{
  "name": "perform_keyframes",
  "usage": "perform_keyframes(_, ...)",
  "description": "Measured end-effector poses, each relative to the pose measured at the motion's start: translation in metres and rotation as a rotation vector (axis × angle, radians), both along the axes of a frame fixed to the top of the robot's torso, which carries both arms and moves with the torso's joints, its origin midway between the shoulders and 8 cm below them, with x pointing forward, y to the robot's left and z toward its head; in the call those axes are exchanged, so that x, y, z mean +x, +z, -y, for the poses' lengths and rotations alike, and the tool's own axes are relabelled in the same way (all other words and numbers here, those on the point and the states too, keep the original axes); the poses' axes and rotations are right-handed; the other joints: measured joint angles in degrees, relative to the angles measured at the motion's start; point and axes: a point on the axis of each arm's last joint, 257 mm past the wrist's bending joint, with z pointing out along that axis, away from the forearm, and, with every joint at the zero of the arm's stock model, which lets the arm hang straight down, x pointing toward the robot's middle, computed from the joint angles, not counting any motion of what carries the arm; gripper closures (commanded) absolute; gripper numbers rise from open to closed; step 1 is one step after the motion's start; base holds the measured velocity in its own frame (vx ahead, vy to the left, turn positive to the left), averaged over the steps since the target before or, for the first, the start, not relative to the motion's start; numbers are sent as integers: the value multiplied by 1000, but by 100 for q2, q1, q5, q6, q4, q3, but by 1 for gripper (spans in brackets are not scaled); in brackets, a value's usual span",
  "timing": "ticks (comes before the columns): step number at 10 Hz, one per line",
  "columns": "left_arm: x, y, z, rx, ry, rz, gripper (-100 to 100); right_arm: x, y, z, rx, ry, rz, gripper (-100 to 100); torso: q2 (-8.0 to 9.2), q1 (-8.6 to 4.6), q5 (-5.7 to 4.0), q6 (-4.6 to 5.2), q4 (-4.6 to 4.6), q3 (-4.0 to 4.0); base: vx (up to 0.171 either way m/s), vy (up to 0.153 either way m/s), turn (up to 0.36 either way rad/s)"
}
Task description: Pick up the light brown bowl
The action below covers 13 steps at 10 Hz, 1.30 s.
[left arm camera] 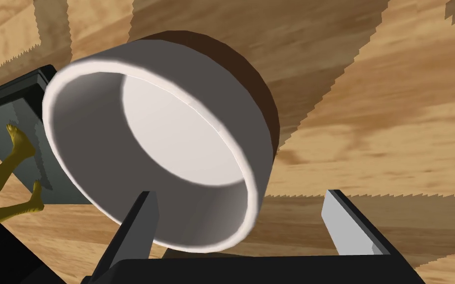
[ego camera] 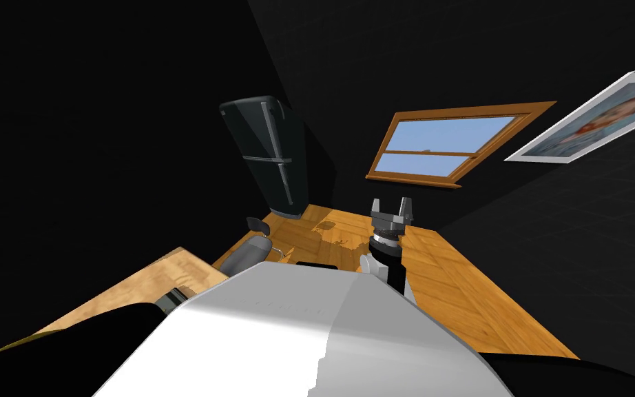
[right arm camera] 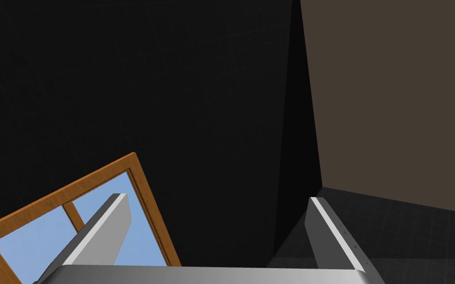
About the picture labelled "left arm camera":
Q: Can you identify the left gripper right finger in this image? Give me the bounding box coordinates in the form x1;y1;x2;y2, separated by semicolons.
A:
321;189;392;256

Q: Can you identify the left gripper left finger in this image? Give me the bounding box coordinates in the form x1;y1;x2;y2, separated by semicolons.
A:
91;191;159;279

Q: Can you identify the white bowl with brown base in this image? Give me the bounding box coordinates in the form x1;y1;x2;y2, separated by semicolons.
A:
41;30;281;253

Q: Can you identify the yellow-green figurine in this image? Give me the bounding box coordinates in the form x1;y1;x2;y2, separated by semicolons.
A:
0;123;45;230

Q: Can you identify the dark grey flat base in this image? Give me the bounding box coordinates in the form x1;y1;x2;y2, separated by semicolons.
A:
0;65;92;205

